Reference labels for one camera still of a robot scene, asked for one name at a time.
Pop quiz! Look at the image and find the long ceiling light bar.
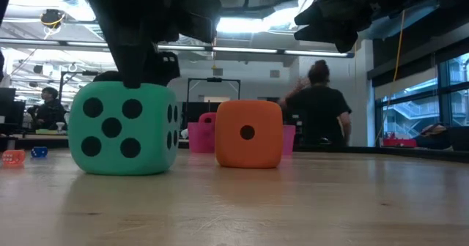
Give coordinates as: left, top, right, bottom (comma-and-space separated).
0, 37, 355, 59

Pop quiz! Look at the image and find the black aluminium table frame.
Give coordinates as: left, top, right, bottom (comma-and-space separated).
0, 135, 469, 163

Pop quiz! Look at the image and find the pink translucent plastic bin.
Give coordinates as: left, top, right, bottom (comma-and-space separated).
187, 121, 297, 156

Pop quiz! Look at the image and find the black metal stand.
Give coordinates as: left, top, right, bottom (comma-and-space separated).
56, 70, 100, 111

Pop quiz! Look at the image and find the large orange foam die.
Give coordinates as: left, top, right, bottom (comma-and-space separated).
214, 99, 284, 169

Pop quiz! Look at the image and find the red tray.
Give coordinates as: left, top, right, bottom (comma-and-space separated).
383, 138, 418, 149

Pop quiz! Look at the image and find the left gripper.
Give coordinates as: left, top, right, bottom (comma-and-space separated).
87, 0, 223, 89

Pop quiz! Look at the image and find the large green foam die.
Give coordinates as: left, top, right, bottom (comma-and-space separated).
67, 81, 183, 176

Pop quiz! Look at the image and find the small orange die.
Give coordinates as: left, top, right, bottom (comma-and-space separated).
1, 149, 26, 165

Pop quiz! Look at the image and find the yellow hanging cable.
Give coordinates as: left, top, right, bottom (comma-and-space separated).
380, 10, 406, 144

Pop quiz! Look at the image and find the large glass window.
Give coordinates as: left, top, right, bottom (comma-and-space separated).
373, 51, 469, 150

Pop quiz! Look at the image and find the black monitor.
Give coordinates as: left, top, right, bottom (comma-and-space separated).
0, 87, 26, 133

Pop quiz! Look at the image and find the person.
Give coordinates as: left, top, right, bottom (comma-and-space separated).
280, 59, 352, 148
413, 123, 454, 150
27, 86, 69, 132

